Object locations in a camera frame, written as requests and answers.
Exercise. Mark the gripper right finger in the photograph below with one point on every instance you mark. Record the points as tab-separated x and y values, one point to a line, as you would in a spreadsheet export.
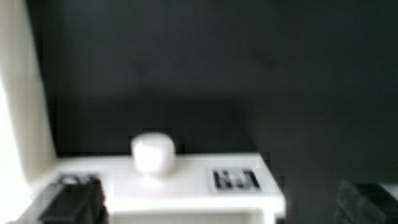
366	204

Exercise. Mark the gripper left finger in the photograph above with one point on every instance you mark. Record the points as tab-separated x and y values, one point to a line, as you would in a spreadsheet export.
76	206

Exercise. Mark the white drawer cabinet box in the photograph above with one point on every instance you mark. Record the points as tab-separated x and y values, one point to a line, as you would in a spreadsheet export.
27	152

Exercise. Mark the white front drawer tray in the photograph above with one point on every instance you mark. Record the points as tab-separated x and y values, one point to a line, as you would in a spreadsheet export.
171	188

